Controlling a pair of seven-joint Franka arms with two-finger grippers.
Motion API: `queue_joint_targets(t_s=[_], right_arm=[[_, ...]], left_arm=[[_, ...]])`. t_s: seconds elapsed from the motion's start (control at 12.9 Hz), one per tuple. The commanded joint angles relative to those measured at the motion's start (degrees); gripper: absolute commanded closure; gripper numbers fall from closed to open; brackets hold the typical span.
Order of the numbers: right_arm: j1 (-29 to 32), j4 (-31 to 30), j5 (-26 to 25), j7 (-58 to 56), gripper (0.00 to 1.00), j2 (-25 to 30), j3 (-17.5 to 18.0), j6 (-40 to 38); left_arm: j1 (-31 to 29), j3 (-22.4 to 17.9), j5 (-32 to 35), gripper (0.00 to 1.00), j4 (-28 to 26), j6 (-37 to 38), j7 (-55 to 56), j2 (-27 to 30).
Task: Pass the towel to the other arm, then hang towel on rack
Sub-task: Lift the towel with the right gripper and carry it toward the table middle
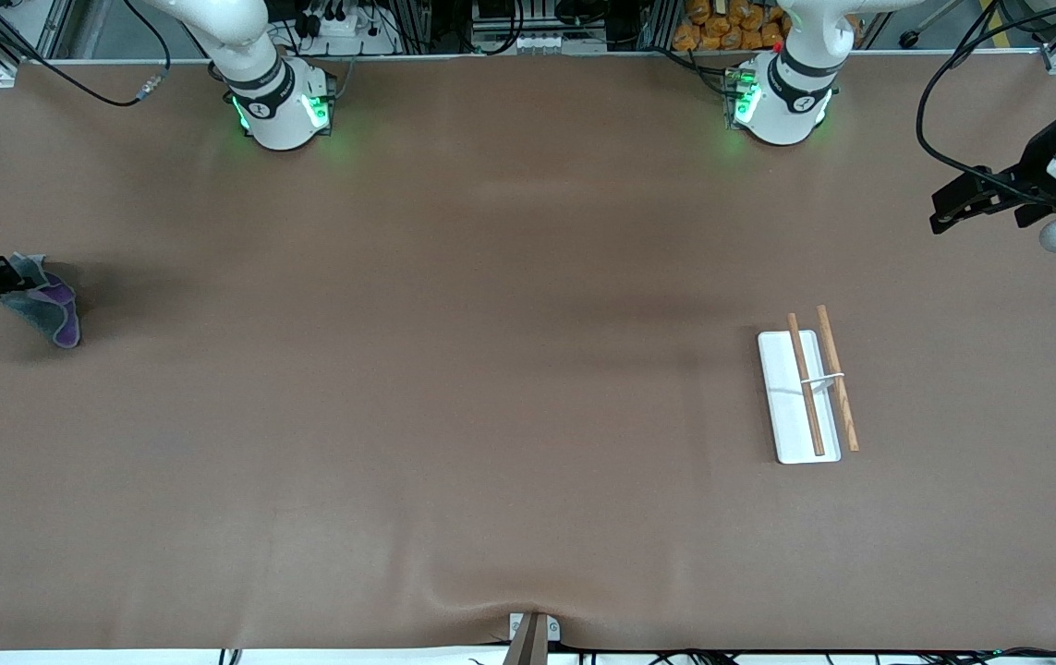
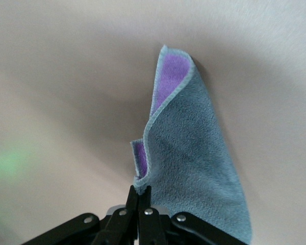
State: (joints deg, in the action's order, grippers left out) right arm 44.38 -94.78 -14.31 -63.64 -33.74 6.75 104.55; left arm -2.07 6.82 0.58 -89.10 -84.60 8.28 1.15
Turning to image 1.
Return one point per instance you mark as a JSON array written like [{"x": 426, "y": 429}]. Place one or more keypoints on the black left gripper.
[{"x": 1037, "y": 164}]

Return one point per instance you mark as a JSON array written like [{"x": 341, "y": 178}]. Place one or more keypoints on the grey and purple towel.
[{"x": 52, "y": 309}]

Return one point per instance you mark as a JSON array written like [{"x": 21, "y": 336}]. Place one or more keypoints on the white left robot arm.
[{"x": 782, "y": 111}]

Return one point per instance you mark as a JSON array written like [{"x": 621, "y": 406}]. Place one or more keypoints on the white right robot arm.
[{"x": 278, "y": 111}]

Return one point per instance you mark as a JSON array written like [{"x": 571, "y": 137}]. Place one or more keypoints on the white rack with wooden rods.
[{"x": 791, "y": 397}]

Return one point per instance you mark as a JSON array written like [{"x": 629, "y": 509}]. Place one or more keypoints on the black chair caster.
[{"x": 908, "y": 39}]

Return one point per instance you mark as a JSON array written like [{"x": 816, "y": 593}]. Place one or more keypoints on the orange bag pile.
[{"x": 722, "y": 23}]

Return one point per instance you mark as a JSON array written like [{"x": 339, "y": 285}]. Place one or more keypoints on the white power strip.
[{"x": 343, "y": 23}]

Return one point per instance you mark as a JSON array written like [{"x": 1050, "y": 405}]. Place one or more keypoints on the brown table cover mat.
[{"x": 491, "y": 416}]

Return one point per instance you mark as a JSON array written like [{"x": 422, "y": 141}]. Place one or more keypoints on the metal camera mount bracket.
[{"x": 532, "y": 637}]

